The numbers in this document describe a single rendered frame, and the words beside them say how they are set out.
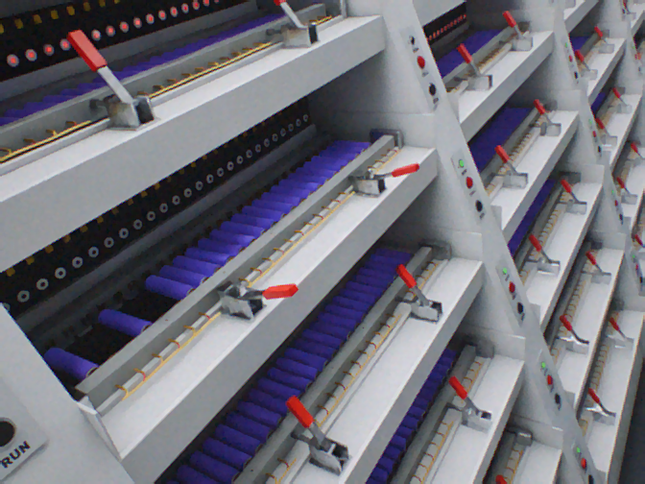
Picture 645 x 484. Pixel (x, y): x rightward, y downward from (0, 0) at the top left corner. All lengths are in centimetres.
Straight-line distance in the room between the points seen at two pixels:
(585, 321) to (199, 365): 106
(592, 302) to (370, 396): 87
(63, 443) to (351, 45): 56
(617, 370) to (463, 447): 77
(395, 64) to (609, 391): 100
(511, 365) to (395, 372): 33
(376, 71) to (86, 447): 63
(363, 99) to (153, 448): 60
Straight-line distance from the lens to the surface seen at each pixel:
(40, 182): 45
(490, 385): 98
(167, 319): 54
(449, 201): 88
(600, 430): 145
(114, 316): 58
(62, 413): 44
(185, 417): 50
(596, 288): 152
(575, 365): 130
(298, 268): 60
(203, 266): 61
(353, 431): 67
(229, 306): 55
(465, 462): 88
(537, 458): 113
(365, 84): 87
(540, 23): 149
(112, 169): 48
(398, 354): 75
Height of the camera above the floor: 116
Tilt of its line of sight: 17 degrees down
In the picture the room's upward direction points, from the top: 27 degrees counter-clockwise
